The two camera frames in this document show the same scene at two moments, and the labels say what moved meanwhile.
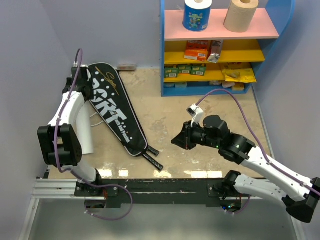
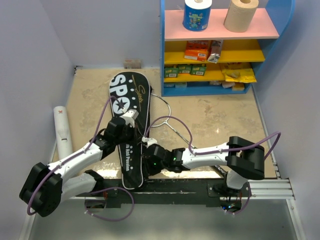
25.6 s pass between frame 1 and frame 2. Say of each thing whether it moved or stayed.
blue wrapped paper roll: stayed
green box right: stayed
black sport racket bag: moved
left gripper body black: moved
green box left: stayed
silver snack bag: stayed
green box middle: stayed
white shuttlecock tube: moved
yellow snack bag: stayed
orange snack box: stayed
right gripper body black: moved
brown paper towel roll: stayed
